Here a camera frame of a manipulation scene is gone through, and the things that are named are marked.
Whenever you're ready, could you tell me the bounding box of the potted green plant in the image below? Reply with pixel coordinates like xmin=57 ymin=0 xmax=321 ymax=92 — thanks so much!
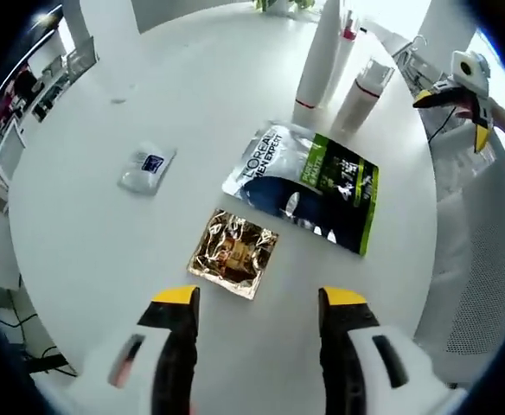
xmin=252 ymin=0 xmax=317 ymax=15

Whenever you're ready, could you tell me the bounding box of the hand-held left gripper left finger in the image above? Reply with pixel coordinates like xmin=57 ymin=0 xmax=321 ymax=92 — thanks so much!
xmin=76 ymin=284 xmax=202 ymax=415

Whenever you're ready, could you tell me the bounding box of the small blue-white skincare sachet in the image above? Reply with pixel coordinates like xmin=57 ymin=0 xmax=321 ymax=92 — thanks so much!
xmin=116 ymin=139 xmax=179 ymax=199

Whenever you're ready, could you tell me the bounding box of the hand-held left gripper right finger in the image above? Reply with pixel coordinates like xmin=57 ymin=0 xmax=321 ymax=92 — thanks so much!
xmin=318 ymin=285 xmax=457 ymax=415

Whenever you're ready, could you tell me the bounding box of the gold foil skincare sachet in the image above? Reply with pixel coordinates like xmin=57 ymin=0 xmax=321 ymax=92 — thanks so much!
xmin=185 ymin=207 xmax=280 ymax=301

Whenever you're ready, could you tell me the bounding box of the red-collared white pump skincare bottle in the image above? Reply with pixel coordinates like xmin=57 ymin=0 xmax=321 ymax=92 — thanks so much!
xmin=324 ymin=7 xmax=369 ymax=107

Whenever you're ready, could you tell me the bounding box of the large white skincare tube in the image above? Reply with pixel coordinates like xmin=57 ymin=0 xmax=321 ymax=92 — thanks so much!
xmin=291 ymin=0 xmax=345 ymax=124

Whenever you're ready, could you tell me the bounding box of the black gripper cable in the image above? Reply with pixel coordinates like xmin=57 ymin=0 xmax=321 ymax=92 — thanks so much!
xmin=426 ymin=106 xmax=460 ymax=144

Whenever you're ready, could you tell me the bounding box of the green and dark skincare sachet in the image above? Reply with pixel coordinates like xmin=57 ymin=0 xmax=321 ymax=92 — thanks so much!
xmin=220 ymin=119 xmax=382 ymax=259

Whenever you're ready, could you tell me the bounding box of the dark mesh office chair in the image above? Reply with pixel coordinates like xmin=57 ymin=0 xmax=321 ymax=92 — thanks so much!
xmin=63 ymin=36 xmax=99 ymax=83

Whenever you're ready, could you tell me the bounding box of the grey mesh office chair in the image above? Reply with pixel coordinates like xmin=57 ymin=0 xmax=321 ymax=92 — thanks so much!
xmin=412 ymin=142 xmax=505 ymax=390

